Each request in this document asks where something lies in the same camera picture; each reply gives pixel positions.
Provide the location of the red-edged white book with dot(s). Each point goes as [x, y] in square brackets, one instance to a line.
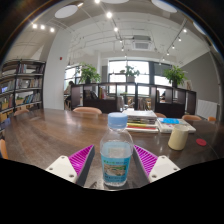
[142, 130]

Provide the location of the white wall radiator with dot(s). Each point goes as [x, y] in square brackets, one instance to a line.
[206, 109]

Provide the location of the person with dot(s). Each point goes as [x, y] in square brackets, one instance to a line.
[68, 90]

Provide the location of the thick grey-white book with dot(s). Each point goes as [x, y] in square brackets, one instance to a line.
[140, 116]

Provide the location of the blue-covered book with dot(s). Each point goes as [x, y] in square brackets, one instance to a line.
[168, 121]

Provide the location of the flat round red coaster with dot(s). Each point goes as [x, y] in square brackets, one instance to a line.
[201, 142]

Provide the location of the clear blue-capped water bottle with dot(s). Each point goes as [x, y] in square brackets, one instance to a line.
[116, 156]

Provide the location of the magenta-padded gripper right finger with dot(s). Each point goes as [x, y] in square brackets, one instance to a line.
[163, 168]

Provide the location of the potted green plant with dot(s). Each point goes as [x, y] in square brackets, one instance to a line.
[131, 71]
[88, 73]
[174, 75]

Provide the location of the tall dark bookshelf unit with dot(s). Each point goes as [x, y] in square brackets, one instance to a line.
[23, 86]

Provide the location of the cream ceramic cup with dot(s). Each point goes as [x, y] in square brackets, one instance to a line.
[177, 138]

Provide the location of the yellow-spined book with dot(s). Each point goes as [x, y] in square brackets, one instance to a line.
[141, 125]

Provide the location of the ceiling air conditioner unit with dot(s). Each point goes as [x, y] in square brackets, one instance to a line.
[141, 44]

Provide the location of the low dark shelf unit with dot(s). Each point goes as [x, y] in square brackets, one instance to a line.
[100, 103]

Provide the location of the round white ceiling panels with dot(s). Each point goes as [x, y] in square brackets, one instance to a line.
[66, 11]

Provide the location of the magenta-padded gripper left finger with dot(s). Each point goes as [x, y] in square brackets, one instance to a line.
[63, 168]

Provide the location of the ceiling spot lights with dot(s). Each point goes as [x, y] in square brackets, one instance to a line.
[109, 14]

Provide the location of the large glass window wall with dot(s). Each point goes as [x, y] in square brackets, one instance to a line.
[116, 68]

